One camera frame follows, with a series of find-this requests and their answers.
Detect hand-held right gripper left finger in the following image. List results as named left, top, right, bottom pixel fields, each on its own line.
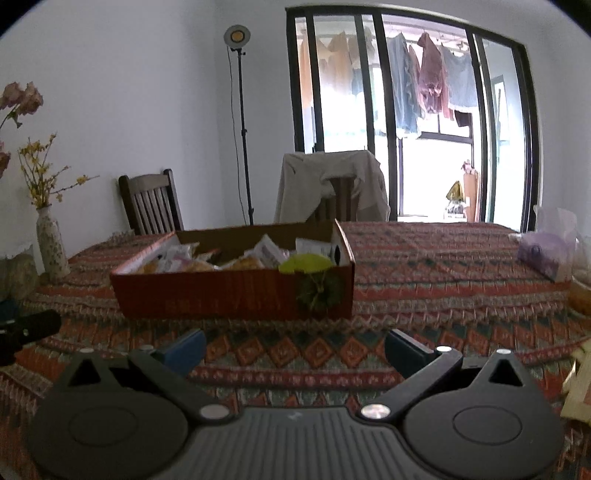
left=50, top=329, right=234, bottom=424

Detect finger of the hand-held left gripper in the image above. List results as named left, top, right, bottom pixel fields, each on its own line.
left=0, top=299, right=62, bottom=366

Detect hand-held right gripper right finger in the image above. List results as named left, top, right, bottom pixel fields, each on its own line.
left=357, top=329, right=541, bottom=424

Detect cardboard box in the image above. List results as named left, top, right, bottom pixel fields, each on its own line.
left=109, top=219, right=356, bottom=320

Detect green snack packet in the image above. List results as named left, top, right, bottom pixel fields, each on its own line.
left=278, top=252, right=337, bottom=274

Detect beige patterned cushion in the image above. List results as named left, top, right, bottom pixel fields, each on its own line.
left=0, top=244, right=39, bottom=301

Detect floral ceramic vase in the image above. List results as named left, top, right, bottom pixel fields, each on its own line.
left=36, top=206, right=71, bottom=281

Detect yellow flower branches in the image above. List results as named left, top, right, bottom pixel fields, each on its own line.
left=18, top=134, right=100, bottom=210

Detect dark wooden chair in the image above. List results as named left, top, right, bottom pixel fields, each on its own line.
left=118, top=168, right=186, bottom=236

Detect wooden chair under jacket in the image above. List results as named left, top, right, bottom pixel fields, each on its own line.
left=321, top=178, right=359, bottom=223

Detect purple tissue pack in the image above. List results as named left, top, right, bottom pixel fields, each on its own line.
left=517, top=231, right=576, bottom=284

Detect orange wooden board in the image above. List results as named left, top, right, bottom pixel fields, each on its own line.
left=462, top=161, right=481, bottom=223

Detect beige paper bag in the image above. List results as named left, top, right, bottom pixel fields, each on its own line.
left=560, top=339, right=591, bottom=422

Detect chair draped with beige cloth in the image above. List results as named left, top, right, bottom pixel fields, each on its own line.
left=274, top=150, right=391, bottom=225

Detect clear plastic bag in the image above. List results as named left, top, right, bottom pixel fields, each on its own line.
left=533, top=205, right=581, bottom=260

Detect black framed glass door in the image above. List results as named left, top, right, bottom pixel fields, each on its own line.
left=285, top=4, right=541, bottom=234

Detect pink dried flowers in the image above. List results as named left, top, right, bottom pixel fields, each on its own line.
left=0, top=82, right=45, bottom=179

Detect pale blue hanging garment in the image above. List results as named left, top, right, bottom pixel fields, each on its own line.
left=441, top=44, right=479, bottom=114

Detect maroon hanging shirt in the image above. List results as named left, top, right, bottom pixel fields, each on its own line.
left=416, top=32, right=451, bottom=116

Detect orange hanging garment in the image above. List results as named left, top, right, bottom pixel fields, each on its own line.
left=300, top=30, right=366, bottom=98

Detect round lamp on tripod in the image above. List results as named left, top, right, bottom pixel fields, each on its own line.
left=224, top=24, right=256, bottom=227

